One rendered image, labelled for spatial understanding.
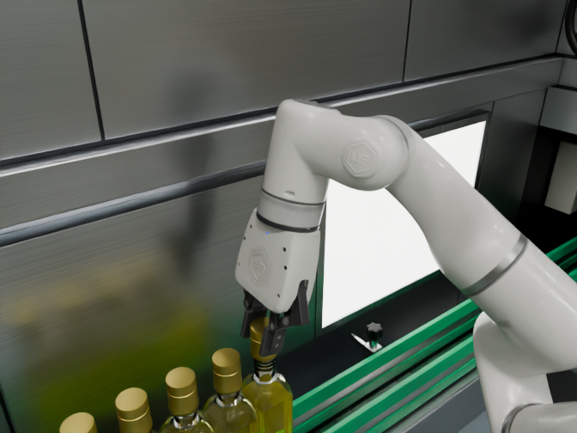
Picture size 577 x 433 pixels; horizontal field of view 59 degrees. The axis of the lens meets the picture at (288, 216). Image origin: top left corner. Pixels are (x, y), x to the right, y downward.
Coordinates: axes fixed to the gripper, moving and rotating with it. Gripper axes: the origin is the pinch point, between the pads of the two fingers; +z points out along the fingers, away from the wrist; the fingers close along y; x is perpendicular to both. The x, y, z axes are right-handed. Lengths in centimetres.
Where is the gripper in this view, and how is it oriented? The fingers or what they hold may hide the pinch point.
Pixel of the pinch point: (263, 331)
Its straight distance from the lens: 66.1
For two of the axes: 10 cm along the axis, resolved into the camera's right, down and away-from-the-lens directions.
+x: 7.7, -0.4, 6.4
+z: -2.1, 9.3, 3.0
